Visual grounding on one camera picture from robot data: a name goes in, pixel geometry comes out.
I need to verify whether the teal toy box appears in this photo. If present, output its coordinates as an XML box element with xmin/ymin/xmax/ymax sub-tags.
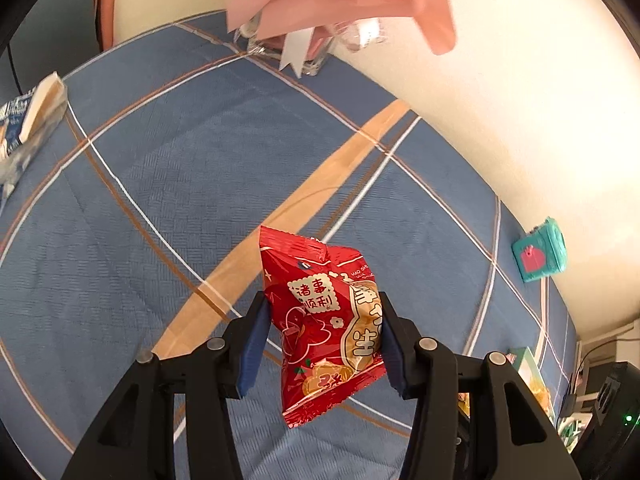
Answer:
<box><xmin>511</xmin><ymin>218</ymin><xmax>567</xmax><ymax>283</ymax></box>

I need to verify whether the blue white crumpled wrapper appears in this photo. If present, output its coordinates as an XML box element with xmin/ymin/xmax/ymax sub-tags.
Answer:
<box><xmin>0</xmin><ymin>72</ymin><xmax>68</xmax><ymax>209</ymax></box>

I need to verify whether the blue plaid tablecloth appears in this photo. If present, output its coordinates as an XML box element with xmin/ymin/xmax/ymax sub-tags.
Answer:
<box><xmin>1</xmin><ymin>14</ymin><xmax>576</xmax><ymax>479</ymax></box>

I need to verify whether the clear glass vase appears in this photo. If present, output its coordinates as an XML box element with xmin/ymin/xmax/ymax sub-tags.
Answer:
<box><xmin>233</xmin><ymin>14</ymin><xmax>386</xmax><ymax>78</ymax></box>

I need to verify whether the white green-rimmed tray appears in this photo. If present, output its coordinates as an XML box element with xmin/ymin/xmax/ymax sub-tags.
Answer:
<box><xmin>456</xmin><ymin>346</ymin><xmax>557</xmax><ymax>421</ymax></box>

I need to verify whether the red festive snack packet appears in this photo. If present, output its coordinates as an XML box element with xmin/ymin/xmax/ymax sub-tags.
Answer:
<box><xmin>259</xmin><ymin>226</ymin><xmax>385</xmax><ymax>428</ymax></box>

